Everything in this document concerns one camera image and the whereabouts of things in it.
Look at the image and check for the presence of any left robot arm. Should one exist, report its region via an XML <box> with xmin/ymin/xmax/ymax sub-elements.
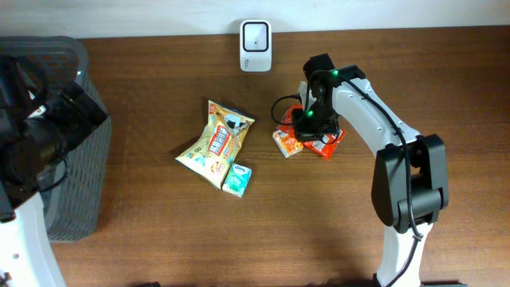
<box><xmin>1</xmin><ymin>55</ymin><xmax>108</xmax><ymax>286</ymax></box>

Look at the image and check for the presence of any cream blue snack bag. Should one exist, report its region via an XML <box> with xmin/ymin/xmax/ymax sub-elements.
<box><xmin>175</xmin><ymin>100</ymin><xmax>255</xmax><ymax>189</ymax></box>

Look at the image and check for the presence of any orange tissue pack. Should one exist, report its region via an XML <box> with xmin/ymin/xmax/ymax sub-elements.
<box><xmin>273</xmin><ymin>129</ymin><xmax>304</xmax><ymax>158</ymax></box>

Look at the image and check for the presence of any red candy bag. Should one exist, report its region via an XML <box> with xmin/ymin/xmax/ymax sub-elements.
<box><xmin>277</xmin><ymin>124</ymin><xmax>347</xmax><ymax>160</ymax></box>

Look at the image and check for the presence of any grey plastic mesh basket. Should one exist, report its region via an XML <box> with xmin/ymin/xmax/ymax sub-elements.
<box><xmin>1</xmin><ymin>36</ymin><xmax>112</xmax><ymax>242</ymax></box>

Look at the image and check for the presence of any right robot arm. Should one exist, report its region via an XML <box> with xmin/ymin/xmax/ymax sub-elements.
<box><xmin>292</xmin><ymin>53</ymin><xmax>449</xmax><ymax>286</ymax></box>

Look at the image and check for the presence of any teal tissue pack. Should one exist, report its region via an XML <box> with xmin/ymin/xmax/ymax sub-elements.
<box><xmin>222</xmin><ymin>163</ymin><xmax>252</xmax><ymax>198</ymax></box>

